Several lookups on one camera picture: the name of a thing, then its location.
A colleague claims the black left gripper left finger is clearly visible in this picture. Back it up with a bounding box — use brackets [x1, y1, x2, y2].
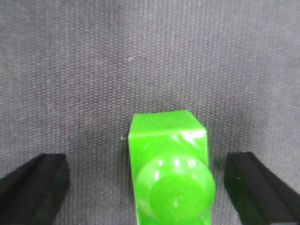
[0, 154, 70, 225]

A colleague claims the green toy block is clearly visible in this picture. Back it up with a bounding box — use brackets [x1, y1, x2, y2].
[128, 110, 216, 225]

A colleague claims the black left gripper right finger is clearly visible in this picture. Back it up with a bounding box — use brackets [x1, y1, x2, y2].
[224, 152, 300, 225]

